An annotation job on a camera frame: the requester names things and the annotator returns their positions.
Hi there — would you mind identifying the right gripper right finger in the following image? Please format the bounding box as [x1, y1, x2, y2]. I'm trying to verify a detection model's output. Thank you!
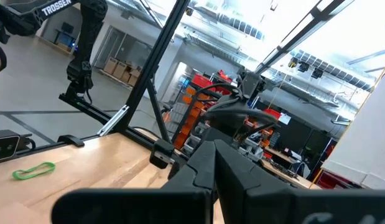
[214, 139, 385, 224]

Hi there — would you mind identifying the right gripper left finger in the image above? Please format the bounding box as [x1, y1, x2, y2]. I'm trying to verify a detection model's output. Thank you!
[51, 139, 217, 224]

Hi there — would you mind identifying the red storage bin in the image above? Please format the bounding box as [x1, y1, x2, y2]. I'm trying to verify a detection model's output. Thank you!
[262, 108, 282, 121]
[216, 70, 234, 83]
[192, 73, 213, 90]

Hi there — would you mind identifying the green rubber band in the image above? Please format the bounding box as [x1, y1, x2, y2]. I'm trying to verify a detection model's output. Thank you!
[11, 161, 57, 181]

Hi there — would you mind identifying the wooden workbench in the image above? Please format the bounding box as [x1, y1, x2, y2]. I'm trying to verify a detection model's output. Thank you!
[260, 147, 321, 190]

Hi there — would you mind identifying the silver aluminium bar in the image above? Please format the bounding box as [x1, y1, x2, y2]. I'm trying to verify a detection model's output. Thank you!
[96, 104, 130, 137]

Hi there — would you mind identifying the shelf with orange bins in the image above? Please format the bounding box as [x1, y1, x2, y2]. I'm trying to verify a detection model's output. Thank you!
[172, 86, 211, 150]

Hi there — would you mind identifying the cardboard box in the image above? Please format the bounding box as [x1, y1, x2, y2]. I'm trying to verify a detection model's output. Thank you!
[127, 68, 140, 87]
[103, 57, 119, 75]
[113, 61, 128, 80]

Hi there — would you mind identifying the black table clamp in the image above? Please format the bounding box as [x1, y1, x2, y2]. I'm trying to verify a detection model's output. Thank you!
[57, 133, 86, 148]

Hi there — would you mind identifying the black aluminium frame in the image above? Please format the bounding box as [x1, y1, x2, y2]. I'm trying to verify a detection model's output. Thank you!
[0, 0, 356, 175]

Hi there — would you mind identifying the table level camera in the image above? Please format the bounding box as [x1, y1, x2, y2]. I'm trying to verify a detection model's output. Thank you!
[0, 129, 21, 163]

